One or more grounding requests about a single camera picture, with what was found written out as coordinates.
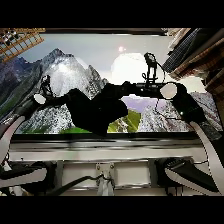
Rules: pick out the dark striped garment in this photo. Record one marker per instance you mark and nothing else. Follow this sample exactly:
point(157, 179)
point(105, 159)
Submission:
point(181, 53)

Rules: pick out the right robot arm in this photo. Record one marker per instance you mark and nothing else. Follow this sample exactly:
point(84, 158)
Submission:
point(186, 106)

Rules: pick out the white garment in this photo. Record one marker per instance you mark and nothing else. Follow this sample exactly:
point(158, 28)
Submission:
point(176, 36)

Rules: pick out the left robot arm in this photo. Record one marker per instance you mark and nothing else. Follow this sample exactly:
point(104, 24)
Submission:
point(20, 111)

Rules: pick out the silver frame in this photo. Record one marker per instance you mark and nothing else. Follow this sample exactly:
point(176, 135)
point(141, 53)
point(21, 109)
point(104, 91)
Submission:
point(133, 151)

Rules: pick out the black garment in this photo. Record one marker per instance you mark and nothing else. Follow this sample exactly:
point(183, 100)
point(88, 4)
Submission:
point(96, 111)

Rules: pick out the wooden slatted rack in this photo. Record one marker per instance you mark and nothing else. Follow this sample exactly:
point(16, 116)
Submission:
point(18, 41)

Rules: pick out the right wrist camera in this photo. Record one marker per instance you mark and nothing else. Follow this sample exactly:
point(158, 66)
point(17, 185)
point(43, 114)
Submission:
point(150, 65)

